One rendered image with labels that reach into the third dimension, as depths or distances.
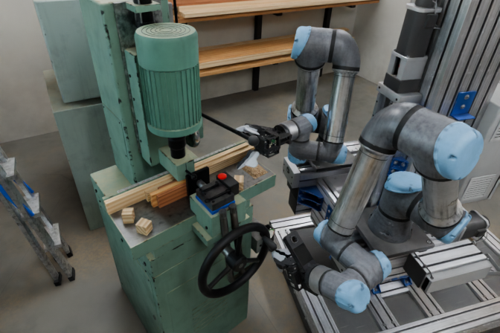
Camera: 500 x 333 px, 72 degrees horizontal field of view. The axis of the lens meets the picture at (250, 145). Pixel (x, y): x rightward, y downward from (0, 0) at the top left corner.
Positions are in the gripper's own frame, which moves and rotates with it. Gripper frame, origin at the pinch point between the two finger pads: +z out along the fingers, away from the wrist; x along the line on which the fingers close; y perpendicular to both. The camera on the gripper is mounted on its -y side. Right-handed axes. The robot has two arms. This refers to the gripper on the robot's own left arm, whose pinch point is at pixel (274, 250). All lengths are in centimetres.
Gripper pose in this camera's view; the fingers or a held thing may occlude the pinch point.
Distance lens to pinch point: 118.0
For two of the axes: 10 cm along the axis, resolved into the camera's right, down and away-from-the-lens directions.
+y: 2.7, 9.5, 1.8
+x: 8.2, -3.2, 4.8
